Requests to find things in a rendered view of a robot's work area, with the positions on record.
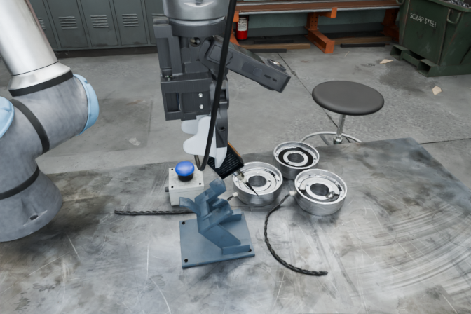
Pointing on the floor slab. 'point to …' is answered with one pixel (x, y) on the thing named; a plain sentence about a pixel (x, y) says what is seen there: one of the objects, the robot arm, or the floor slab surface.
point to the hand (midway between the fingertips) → (220, 153)
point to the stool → (345, 104)
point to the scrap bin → (434, 29)
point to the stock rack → (262, 7)
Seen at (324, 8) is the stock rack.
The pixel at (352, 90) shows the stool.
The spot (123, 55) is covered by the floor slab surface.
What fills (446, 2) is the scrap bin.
